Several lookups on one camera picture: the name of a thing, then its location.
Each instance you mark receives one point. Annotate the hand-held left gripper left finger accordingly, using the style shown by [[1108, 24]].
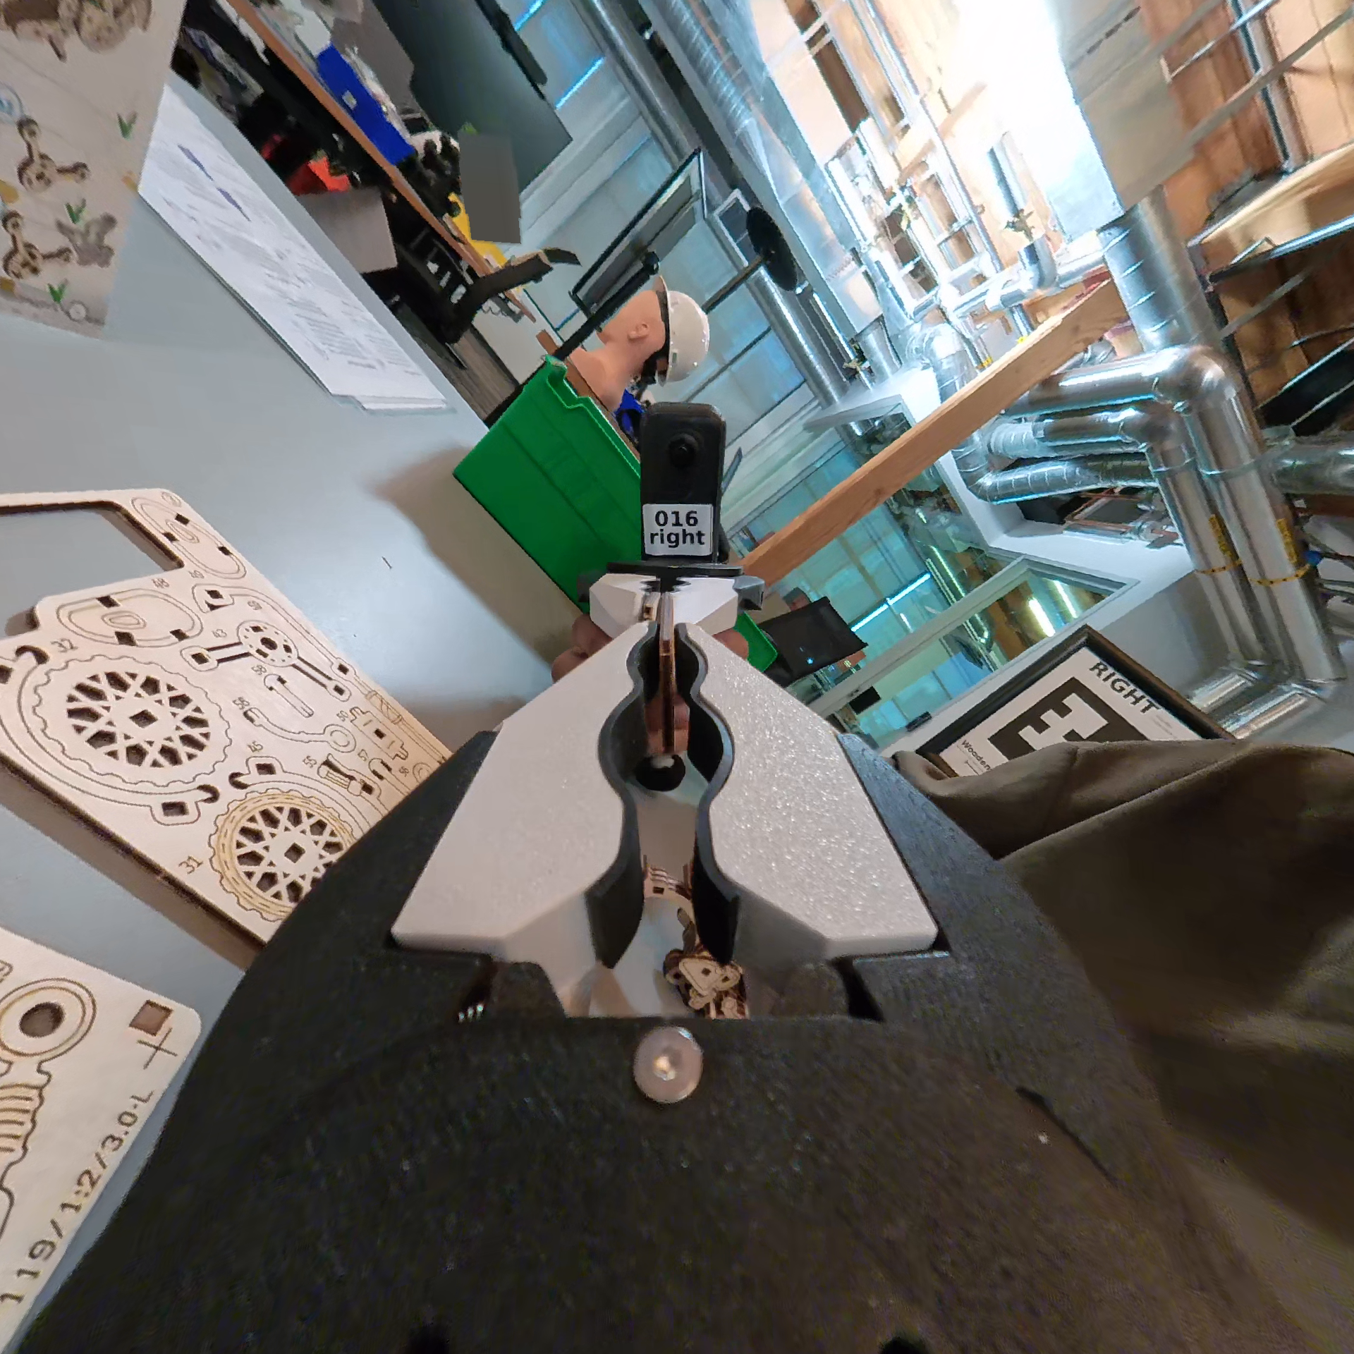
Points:
[[508, 847]]

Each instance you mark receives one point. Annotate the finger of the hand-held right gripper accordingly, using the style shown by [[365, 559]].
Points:
[[620, 608], [709, 608]]

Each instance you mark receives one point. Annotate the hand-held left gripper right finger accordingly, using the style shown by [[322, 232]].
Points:
[[826, 847]]

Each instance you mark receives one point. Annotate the engraved wooden puzzle sheet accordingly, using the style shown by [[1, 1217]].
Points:
[[666, 656]]

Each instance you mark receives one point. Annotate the grey desk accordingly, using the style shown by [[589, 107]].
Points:
[[264, 445]]

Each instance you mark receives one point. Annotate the person's right hand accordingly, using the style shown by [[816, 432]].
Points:
[[582, 651]]

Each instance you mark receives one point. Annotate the mannequin head white helmet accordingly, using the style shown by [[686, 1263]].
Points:
[[688, 328]]

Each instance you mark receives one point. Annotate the green storage bin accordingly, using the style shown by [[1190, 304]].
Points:
[[539, 476]]

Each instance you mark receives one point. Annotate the small wooden model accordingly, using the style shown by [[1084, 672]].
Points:
[[704, 979]]

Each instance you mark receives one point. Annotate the black floor lamp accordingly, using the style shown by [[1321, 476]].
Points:
[[772, 243]]

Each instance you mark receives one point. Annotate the puzzle sheet with rectangular window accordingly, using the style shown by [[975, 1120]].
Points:
[[349, 677]]

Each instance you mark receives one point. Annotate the large framed marker poster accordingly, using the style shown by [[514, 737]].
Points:
[[1059, 708]]

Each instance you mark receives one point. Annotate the person's brown clothing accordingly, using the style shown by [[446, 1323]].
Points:
[[1216, 952]]

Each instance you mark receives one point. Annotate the black computer monitor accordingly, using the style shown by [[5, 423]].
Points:
[[476, 74]]

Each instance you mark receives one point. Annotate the printed paper sheets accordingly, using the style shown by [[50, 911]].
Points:
[[264, 254]]

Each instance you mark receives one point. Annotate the wooden puzzle sheet with gears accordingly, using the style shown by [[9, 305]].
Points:
[[95, 1110]]

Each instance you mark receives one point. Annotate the silver insulated pipes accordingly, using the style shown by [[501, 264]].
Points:
[[1195, 402]]

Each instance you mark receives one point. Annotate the folded model instruction booklet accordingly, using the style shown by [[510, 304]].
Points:
[[64, 85]]

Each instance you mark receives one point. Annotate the wooden support post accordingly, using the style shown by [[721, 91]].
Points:
[[953, 412]]

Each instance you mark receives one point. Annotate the silver ventilation duct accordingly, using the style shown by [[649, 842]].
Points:
[[720, 116]]

